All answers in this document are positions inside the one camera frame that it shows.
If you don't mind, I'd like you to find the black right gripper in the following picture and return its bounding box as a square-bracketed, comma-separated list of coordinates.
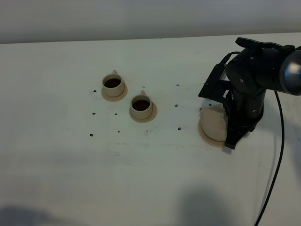
[211, 81, 266, 149]

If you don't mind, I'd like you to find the beige ceramic teapot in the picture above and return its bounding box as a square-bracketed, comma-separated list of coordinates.
[200, 104, 228, 142]

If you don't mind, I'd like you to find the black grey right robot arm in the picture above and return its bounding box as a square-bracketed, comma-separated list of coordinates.
[206, 37, 301, 149]

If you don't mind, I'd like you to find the beige teapot saucer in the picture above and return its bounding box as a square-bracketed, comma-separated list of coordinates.
[198, 120, 225, 148]

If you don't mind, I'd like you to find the beige near cup saucer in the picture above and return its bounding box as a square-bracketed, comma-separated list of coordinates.
[129, 102, 158, 123]

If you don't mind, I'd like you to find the beige near teacup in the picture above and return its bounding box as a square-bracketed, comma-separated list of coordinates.
[130, 90, 152, 111]

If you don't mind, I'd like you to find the beige teacup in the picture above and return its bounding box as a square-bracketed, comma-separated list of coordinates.
[130, 90, 152, 111]
[102, 70, 125, 97]

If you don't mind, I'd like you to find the beige far left saucer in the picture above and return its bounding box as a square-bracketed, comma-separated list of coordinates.
[101, 81, 128, 102]

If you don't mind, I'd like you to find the beige far left teacup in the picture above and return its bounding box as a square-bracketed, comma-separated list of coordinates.
[102, 70, 125, 97]

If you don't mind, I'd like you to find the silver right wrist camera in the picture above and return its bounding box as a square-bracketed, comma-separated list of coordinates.
[198, 63, 226, 98]

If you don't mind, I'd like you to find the black camera cable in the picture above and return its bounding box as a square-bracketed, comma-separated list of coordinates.
[220, 51, 285, 226]

